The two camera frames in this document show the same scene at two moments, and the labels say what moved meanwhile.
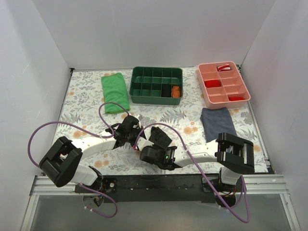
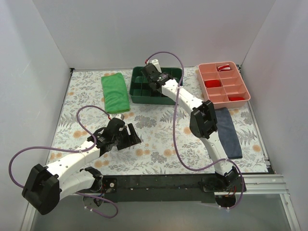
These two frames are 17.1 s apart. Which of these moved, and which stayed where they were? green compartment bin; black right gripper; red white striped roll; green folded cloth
Moved: black right gripper
Stayed: green folded cloth; green compartment bin; red white striped roll
